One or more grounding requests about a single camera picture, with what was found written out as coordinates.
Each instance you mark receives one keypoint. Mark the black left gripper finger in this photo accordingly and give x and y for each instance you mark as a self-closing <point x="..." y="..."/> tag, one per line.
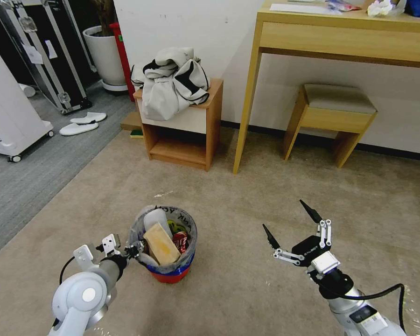
<point x="136" y="252"/>

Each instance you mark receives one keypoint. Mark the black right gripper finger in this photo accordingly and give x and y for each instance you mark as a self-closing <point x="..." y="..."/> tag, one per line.
<point x="324" y="232"/>
<point x="288" y="257"/>

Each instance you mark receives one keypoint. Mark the red trash bin with liner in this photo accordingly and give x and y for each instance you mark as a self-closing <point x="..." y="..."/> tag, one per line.
<point x="182" y="269"/>

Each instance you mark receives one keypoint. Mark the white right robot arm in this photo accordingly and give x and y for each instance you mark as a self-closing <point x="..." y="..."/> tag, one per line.
<point x="339" y="309"/>

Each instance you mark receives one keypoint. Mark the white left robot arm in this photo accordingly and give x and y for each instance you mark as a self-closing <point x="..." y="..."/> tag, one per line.
<point x="77" y="297"/>

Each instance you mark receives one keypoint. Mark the beige floor rug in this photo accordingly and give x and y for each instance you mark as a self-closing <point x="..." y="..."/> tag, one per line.
<point x="231" y="217"/>

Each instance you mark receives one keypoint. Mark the tan wooden block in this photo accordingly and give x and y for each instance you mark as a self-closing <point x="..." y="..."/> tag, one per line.
<point x="161" y="243"/>

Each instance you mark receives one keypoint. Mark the white plastic container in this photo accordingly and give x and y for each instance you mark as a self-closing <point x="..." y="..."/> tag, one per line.
<point x="154" y="219"/>

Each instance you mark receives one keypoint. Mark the red drink can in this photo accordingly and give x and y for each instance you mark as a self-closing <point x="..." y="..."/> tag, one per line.
<point x="180" y="242"/>

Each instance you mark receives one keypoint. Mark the yellow green wrapper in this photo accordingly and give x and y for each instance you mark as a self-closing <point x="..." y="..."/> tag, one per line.
<point x="176" y="227"/>

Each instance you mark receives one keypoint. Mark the green and yellow sponge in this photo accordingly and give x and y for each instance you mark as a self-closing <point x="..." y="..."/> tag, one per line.
<point x="137" y="135"/>

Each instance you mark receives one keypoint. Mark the wooden stool with grey cushion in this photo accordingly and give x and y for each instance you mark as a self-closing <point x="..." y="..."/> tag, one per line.
<point x="336" y="105"/>

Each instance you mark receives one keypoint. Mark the small wooden board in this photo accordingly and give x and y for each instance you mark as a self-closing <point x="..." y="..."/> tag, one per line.
<point x="131" y="122"/>

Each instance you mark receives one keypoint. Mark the white slipper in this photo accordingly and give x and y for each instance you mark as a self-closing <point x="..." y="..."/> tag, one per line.
<point x="91" y="117"/>
<point x="78" y="128"/>

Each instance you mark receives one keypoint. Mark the wooden nightstand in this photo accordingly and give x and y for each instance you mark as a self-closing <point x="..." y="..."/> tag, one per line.
<point x="213" y="122"/>

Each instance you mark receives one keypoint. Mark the grey and black jacket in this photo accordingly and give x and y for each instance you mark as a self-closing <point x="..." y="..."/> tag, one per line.
<point x="164" y="91"/>

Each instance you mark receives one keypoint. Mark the white wheeled appliance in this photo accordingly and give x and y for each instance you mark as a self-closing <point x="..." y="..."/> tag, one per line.
<point x="7" y="115"/>

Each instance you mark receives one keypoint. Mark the white cylinder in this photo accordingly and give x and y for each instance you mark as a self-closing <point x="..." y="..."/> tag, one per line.
<point x="27" y="90"/>

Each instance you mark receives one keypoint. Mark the white plant pot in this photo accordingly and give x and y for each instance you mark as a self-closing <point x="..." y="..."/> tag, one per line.
<point x="105" y="59"/>

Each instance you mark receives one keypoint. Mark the light wooden desk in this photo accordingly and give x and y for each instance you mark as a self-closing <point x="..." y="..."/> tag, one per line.
<point x="336" y="35"/>

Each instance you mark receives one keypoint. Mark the black flight case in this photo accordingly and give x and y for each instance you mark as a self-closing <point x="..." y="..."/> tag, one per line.
<point x="56" y="52"/>

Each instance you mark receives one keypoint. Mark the white paper sheet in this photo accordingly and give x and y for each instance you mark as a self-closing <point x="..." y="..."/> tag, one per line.
<point x="301" y="7"/>

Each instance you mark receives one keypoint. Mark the colourful snack packet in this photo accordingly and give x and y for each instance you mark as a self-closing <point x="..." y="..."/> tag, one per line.
<point x="341" y="5"/>

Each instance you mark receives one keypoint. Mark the crumpled white plastic bag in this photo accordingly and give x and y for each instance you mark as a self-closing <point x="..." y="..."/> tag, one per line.
<point x="383" y="7"/>

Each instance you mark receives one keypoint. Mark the brown plant trunk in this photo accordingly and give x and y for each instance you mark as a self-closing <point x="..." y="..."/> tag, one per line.
<point x="105" y="15"/>

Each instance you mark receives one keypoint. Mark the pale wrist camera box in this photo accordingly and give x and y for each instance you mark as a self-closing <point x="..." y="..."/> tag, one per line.
<point x="324" y="263"/>
<point x="111" y="244"/>

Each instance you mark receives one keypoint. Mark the red post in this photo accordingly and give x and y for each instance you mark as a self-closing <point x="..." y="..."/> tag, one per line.
<point x="120" y="52"/>

